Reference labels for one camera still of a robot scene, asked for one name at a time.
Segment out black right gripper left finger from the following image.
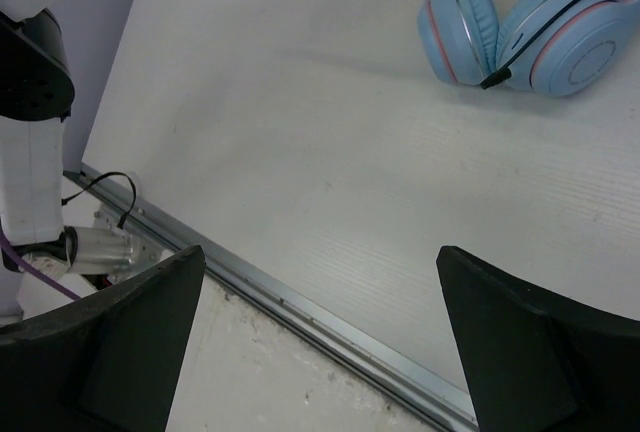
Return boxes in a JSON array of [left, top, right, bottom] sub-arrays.
[[1, 246, 206, 431]]

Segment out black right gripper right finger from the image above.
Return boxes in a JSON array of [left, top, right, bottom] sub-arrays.
[[436, 246, 639, 431]]

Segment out pink blue cat-ear headphones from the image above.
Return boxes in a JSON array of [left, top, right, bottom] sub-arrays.
[[417, 0, 639, 97]]

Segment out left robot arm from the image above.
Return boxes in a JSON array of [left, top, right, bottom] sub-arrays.
[[1, 0, 75, 324]]

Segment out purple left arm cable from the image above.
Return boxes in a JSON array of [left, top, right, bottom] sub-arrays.
[[0, 234, 84, 303]]

